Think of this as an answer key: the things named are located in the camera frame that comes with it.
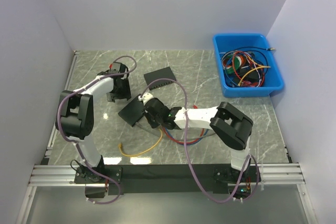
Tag grey ethernet cable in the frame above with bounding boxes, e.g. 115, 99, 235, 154
135, 122, 217, 141

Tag black network switch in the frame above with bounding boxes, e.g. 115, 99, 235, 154
143, 67, 176, 90
118, 96, 144, 127

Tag orange ethernet cable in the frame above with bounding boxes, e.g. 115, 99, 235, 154
118, 128, 163, 157

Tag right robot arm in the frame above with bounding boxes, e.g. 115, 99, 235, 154
139, 93, 253, 182

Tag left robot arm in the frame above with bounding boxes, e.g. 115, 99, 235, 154
55, 62, 131, 183

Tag black mounting base bar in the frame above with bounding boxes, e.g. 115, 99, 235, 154
73, 164, 262, 196

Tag blue plastic bin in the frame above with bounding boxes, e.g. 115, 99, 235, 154
213, 33, 284, 98

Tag blue ethernet cable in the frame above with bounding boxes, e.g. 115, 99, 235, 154
164, 126, 209, 145

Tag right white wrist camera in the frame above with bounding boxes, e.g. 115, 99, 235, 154
138, 92, 154, 104

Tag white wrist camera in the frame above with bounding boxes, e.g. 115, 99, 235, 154
109, 62, 119, 71
138, 92, 154, 104

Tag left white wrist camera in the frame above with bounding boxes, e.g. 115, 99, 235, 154
109, 62, 119, 71

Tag red ethernet cable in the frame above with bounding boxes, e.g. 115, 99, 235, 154
162, 104, 207, 145

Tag tangled cables in bin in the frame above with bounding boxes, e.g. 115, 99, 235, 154
220, 47, 277, 88

